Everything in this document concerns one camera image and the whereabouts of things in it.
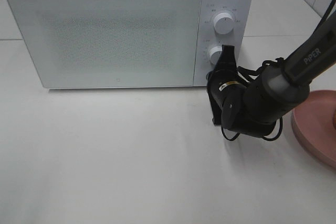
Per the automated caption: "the upper white microwave knob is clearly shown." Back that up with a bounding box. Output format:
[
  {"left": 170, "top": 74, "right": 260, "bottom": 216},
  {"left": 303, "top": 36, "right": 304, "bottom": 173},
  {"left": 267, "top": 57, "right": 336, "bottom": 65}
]
[{"left": 213, "top": 10, "right": 235, "bottom": 35}]

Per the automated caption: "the lower white microwave knob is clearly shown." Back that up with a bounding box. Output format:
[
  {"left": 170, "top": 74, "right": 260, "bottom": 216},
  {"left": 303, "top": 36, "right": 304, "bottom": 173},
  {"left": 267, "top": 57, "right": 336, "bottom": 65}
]
[{"left": 208, "top": 46, "right": 222, "bottom": 65}]

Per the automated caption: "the burger with lettuce and tomato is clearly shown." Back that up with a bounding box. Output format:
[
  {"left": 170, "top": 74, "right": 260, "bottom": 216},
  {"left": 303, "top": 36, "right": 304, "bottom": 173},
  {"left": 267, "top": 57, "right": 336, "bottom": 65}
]
[{"left": 332, "top": 110, "right": 336, "bottom": 129}]

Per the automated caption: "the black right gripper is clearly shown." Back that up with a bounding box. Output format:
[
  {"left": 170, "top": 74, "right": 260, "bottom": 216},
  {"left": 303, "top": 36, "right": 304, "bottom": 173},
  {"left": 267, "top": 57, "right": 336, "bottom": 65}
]
[{"left": 207, "top": 45, "right": 247, "bottom": 127}]

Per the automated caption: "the pink round plate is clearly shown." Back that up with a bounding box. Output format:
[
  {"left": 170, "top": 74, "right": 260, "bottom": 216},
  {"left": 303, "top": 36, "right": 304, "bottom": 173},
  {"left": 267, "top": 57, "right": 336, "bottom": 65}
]
[{"left": 291, "top": 90, "right": 335, "bottom": 167}]

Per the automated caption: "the white microwave knob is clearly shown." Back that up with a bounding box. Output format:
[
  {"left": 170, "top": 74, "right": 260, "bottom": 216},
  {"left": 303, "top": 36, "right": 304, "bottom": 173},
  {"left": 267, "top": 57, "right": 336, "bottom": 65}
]
[
  {"left": 213, "top": 10, "right": 235, "bottom": 35},
  {"left": 208, "top": 46, "right": 222, "bottom": 65}
]

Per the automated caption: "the white microwave door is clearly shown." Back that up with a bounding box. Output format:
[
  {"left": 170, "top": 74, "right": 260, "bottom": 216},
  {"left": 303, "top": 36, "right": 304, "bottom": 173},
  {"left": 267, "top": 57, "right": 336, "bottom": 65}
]
[{"left": 8, "top": 0, "right": 200, "bottom": 89}]

